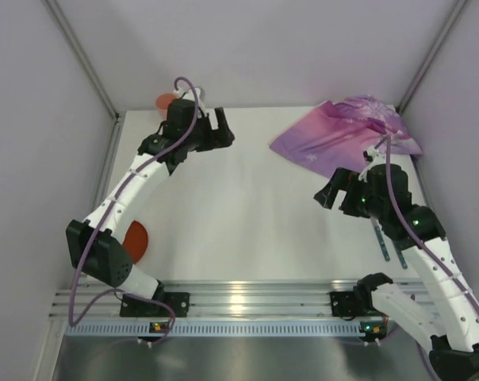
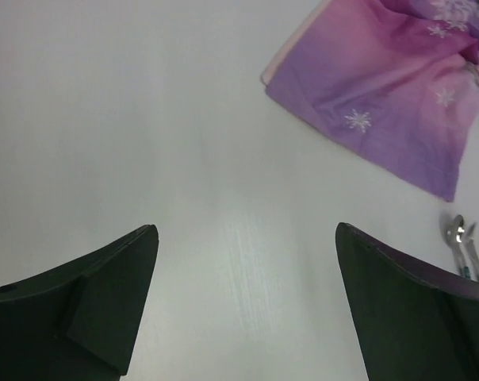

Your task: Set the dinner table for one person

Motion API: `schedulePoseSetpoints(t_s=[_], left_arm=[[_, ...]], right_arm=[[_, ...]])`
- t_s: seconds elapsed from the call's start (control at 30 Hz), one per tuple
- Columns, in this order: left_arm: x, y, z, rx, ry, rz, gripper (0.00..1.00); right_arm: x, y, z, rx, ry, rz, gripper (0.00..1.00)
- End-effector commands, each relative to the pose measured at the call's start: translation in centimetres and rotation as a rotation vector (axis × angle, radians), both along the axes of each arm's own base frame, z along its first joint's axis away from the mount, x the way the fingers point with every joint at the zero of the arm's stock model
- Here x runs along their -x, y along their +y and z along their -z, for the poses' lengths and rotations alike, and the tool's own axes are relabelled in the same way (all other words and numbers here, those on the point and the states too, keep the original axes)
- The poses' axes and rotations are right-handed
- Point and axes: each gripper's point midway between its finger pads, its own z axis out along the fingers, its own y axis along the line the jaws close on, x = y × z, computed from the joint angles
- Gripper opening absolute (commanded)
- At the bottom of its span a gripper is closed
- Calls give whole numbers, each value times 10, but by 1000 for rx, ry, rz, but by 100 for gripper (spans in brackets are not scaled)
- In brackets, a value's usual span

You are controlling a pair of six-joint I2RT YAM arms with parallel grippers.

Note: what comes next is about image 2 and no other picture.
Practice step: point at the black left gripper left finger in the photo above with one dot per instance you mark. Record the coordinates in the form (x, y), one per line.
(80, 320)

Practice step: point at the spoon with teal handle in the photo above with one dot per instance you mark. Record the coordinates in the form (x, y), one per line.
(454, 233)

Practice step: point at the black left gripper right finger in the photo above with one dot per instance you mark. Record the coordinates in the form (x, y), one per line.
(414, 321)

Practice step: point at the purple pink Frozen placemat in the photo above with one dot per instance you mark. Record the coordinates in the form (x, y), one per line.
(396, 82)

